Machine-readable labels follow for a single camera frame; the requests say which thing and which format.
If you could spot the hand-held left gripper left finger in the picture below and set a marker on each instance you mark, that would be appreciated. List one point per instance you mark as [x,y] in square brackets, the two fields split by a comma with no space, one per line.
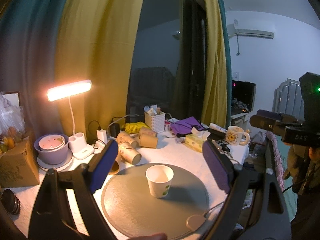
[103,166]

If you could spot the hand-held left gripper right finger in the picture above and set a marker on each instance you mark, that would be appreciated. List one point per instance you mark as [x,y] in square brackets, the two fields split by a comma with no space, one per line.
[216,171]

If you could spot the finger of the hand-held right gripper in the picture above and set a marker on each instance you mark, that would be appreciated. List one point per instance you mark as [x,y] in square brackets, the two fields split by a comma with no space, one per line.
[265,124]
[277,116]

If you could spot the white paper cup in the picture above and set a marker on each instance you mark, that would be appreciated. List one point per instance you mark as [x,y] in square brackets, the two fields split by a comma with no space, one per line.
[159,180]

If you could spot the brown paper cup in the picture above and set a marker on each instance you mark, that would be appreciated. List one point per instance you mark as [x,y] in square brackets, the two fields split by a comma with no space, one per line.
[115,168]
[148,141]

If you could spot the white radiator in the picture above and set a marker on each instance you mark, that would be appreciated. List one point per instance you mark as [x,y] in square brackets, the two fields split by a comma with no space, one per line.
[287,100]

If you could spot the bunch of keys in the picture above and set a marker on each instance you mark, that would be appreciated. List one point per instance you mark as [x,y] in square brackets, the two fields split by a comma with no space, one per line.
[225,148]

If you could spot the white charger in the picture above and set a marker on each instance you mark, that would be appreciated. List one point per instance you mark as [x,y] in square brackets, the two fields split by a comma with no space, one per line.
[102,136]

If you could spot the white desk lamp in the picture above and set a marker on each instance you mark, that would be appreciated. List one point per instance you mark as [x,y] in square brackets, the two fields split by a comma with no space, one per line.
[81,146]

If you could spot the cartoon print mug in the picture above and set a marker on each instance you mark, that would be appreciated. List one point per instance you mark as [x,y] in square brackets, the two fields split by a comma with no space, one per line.
[235,136]

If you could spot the yellow tissue box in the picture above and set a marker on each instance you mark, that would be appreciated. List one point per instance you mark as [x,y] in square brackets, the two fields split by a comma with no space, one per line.
[195,142]

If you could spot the black monitor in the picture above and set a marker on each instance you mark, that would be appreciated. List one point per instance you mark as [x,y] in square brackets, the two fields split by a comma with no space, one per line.
[243,95]

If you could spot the pink blanket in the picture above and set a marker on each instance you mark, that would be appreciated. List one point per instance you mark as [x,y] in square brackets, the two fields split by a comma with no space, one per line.
[276,160]

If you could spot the black power adapter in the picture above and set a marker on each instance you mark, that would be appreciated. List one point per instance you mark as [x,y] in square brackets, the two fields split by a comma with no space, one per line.
[115,130]

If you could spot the white plate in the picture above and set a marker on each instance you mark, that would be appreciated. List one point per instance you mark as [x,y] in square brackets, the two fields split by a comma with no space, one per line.
[65,163]

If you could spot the grey round mat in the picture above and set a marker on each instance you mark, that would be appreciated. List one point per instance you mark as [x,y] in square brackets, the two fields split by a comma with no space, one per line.
[130,200]

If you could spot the white tube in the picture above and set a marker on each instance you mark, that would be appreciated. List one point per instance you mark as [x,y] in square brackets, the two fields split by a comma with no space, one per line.
[218,127]

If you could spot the yellow plastic bag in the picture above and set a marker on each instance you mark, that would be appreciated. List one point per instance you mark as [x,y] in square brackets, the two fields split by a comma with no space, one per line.
[135,127]

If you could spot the purple bowl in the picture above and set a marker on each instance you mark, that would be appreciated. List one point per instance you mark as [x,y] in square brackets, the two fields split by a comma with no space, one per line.
[53,155]

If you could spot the round beige pad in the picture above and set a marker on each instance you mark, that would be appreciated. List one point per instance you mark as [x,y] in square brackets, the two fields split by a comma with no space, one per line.
[195,222]

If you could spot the purple cloth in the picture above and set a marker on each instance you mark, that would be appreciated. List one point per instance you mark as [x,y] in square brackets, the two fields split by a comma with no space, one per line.
[183,126]

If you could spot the pink bowl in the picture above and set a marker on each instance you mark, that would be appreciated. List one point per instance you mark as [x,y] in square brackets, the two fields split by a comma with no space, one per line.
[51,143]

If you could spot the white woven basket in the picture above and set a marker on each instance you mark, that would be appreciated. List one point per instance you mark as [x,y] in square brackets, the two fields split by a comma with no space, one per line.
[155,122]

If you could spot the narrow yellow curtain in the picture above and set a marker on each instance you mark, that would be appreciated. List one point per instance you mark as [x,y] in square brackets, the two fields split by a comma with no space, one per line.
[213,67]

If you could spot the narrow teal curtain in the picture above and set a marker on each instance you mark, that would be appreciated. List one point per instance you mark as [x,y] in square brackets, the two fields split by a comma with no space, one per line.
[227,55]

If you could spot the person's dark clothing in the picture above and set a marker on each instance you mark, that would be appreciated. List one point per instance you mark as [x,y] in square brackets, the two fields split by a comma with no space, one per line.
[306,192]

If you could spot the white air conditioner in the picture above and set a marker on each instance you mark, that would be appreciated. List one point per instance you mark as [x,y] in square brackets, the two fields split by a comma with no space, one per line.
[252,32]

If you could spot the cardboard box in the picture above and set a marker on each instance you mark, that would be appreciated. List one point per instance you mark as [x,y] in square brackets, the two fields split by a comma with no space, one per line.
[17,167]

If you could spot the clear bag of oranges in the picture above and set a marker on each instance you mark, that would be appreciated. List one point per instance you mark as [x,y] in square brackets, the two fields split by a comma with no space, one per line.
[10,132]

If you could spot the dark glass door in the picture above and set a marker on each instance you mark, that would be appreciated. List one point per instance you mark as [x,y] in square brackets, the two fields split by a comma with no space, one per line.
[165,55]

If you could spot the wide yellow curtain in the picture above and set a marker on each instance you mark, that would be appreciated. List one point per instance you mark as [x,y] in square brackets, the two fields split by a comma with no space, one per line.
[100,42]

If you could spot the wide teal curtain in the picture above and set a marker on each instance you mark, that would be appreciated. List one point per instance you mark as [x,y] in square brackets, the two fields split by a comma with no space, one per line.
[27,42]

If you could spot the wall socket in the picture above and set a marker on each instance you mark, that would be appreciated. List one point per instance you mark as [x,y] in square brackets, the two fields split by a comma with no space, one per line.
[236,75]

